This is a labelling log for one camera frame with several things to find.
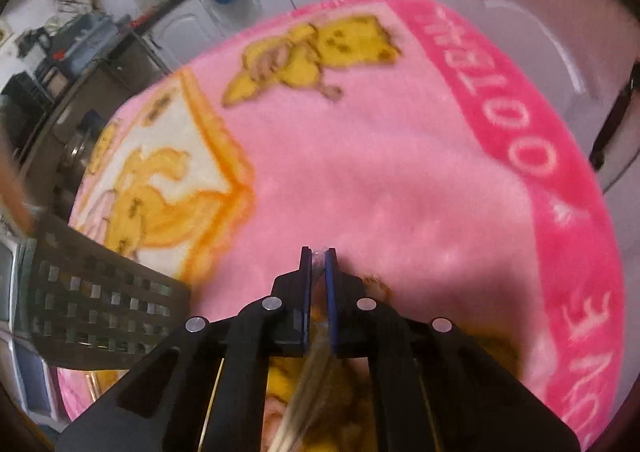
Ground dark green utensil holder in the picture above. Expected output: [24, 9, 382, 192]
[16, 212, 191, 371]

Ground white plastic drawer unit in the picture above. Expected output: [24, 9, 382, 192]
[1, 226, 68, 434]

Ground pink cartoon bear blanket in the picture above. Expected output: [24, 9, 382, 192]
[70, 0, 625, 444]

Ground stacked steel pots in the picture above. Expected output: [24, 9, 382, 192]
[58, 110, 106, 188]

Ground blue plastic dish box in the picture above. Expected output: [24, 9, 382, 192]
[50, 12, 131, 79]

